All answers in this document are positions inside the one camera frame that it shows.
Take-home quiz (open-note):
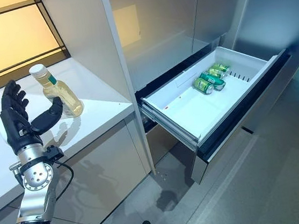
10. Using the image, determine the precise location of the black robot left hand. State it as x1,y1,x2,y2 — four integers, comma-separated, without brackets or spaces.
0,75,69,156

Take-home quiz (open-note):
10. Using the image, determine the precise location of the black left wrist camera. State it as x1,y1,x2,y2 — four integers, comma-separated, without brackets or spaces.
44,144,65,161

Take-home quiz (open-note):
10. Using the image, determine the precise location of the green drink can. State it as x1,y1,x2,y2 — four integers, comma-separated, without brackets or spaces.
208,62,231,76
199,69,227,93
192,75,215,97

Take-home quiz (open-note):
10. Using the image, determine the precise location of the white fridge enclosure panel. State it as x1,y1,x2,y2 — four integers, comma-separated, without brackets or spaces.
38,0,157,186

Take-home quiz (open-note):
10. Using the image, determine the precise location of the stainless steel fridge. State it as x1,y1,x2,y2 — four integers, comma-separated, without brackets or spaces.
100,0,280,178

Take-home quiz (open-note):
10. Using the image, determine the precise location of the yellow tea drink bottle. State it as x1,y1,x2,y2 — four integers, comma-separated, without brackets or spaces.
28,60,85,122

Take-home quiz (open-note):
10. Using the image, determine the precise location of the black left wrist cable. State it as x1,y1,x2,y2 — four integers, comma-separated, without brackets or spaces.
46,155,77,204

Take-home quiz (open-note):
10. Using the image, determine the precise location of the fridge drawer with white bin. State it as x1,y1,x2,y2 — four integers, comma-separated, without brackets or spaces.
135,38,299,191

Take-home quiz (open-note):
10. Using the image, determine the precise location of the yellow lit black-framed window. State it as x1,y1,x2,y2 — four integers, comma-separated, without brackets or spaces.
0,0,76,99

